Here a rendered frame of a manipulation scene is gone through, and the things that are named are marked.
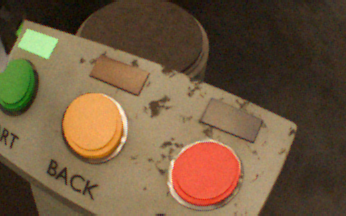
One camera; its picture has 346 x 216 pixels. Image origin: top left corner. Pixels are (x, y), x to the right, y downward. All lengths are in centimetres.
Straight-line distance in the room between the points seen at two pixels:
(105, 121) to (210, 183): 7
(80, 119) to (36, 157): 5
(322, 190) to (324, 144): 11
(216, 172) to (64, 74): 12
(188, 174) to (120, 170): 4
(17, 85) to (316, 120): 90
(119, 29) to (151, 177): 21
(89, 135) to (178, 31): 21
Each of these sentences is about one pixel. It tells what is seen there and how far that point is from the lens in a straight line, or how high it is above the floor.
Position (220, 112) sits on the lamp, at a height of 62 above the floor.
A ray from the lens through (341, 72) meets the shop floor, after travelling 140.
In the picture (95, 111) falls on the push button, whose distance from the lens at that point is 43.
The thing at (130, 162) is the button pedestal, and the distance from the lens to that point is 43.
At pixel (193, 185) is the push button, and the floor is 61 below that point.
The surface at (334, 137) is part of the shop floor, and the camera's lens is 127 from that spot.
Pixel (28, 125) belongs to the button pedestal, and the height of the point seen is 59.
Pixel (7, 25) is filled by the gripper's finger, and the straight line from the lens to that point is 32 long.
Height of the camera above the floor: 95
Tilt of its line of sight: 51 degrees down
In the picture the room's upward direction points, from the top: 9 degrees clockwise
